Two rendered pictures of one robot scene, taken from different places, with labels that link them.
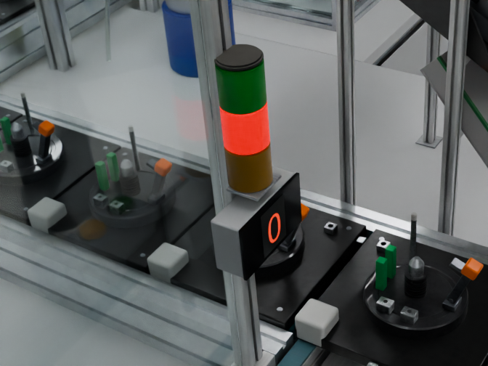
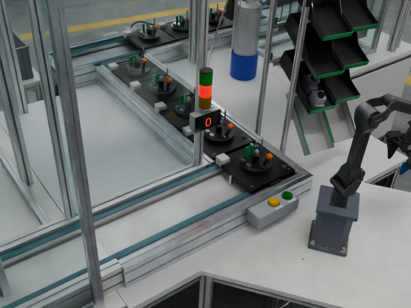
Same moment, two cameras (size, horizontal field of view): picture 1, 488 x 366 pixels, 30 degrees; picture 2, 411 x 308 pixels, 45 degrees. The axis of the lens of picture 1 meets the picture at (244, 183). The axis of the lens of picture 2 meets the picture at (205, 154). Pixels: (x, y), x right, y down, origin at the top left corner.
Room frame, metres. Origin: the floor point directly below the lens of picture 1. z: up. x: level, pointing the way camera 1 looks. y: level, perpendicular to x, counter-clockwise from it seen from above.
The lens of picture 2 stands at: (-0.76, -0.46, 2.28)
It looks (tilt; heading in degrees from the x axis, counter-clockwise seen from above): 37 degrees down; 16
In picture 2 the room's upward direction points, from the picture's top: 3 degrees clockwise
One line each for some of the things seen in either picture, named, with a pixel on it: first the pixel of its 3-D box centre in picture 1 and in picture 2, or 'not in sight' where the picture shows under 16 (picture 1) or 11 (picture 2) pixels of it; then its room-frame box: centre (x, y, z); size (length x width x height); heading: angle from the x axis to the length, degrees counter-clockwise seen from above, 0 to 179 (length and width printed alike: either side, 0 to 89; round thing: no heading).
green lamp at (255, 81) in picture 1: (241, 81); (205, 77); (0.82, -0.01, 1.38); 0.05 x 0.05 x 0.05
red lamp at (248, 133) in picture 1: (245, 123); (205, 89); (0.82, -0.01, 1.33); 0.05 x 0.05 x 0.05
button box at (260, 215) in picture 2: not in sight; (273, 208); (0.70, -0.34, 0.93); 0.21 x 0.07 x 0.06; 143
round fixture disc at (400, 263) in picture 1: (415, 297); (255, 162); (0.90, -0.22, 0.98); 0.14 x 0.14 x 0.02
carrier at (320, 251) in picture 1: (255, 224); (219, 127); (1.05, -0.01, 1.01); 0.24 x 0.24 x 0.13; 53
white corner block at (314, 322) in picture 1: (316, 322); (222, 160); (0.88, -0.08, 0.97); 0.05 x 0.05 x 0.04; 53
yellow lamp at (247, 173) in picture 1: (248, 161); (205, 100); (0.82, -0.01, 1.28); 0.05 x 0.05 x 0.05
